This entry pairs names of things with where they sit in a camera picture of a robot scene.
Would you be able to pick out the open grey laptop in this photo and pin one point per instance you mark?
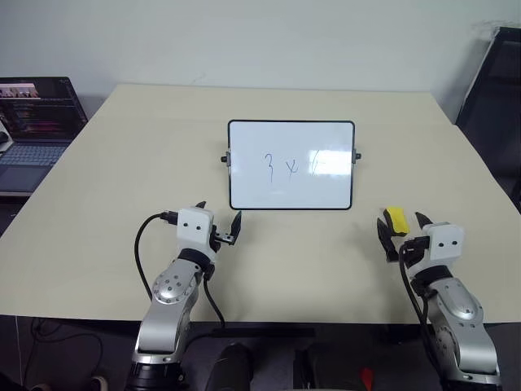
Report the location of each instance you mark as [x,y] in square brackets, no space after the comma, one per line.
[36,114]

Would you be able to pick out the white desktop whiteboard black frame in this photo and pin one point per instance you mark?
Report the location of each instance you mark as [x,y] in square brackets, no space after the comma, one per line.
[289,138]

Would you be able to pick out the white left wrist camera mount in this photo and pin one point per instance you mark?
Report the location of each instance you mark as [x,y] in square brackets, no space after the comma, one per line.
[194,232]

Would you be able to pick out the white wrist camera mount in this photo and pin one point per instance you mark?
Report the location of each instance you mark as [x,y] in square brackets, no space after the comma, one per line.
[445,242]
[194,232]

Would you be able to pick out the black office chair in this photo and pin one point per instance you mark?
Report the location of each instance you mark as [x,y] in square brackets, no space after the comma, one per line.
[492,106]

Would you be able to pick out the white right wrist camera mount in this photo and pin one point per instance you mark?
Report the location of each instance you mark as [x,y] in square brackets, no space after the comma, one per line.
[445,242]

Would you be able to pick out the yellow whiteboard eraser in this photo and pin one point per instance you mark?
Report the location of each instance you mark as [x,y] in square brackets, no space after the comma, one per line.
[397,220]

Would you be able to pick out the dark rounded shape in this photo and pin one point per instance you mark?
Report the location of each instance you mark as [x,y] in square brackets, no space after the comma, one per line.
[232,366]

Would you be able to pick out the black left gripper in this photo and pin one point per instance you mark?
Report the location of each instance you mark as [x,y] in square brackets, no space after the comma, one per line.
[223,238]

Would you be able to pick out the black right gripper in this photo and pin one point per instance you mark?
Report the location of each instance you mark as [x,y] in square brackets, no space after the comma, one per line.
[416,258]

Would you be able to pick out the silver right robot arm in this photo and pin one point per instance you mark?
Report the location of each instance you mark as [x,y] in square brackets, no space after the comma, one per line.
[460,313]

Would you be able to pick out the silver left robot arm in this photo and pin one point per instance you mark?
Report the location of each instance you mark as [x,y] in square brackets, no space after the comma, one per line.
[173,293]

